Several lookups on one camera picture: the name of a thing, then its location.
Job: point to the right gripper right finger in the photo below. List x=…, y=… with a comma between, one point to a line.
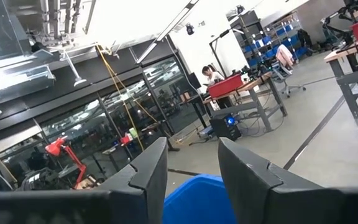
x=253, y=193

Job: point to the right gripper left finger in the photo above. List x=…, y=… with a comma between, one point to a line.
x=141, y=186

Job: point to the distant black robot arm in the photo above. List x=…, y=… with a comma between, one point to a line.
x=263, y=71
x=247, y=72

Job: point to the blue plastic bin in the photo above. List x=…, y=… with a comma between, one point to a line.
x=197, y=202

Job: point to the small red box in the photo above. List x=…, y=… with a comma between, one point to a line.
x=126, y=139

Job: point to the green container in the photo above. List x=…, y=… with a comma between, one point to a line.
x=133, y=133

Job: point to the black standing desk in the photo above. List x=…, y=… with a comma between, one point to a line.
x=199, y=115
x=169, y=140

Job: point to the small wooden workbench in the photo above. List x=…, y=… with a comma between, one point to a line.
x=85, y=184

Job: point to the black computer tower blue fan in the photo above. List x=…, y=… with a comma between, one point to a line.
x=225, y=129

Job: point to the wooden workbench grey legs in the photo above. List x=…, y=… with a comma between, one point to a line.
x=258, y=107
x=350, y=93

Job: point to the red desk lamp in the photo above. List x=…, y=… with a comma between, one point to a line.
x=54, y=148

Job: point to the grey office chair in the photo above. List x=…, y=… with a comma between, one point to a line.
x=280, y=74

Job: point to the person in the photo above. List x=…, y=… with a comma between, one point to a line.
x=211, y=76

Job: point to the pink jacket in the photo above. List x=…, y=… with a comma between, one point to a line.
x=284, y=56

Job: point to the black light stand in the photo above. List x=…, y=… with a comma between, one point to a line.
x=216, y=56

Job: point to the shelf with blue bins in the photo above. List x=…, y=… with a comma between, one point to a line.
x=286, y=40

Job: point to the long ceiling light strip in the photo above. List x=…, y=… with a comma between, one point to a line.
x=166, y=31

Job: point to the black ceiling spotlight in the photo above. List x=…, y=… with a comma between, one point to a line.
x=190, y=29

